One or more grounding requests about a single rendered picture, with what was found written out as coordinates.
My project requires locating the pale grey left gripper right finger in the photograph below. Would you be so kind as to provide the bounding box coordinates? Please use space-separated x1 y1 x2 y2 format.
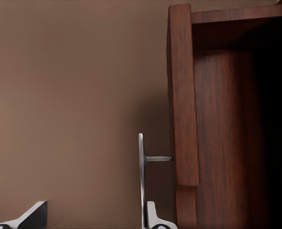
146 201 178 229

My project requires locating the dark wooden drawer cabinet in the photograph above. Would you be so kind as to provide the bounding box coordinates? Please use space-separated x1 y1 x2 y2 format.
174 0 282 229

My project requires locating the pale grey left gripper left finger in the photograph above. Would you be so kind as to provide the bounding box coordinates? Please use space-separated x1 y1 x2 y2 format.
0 200 48 229

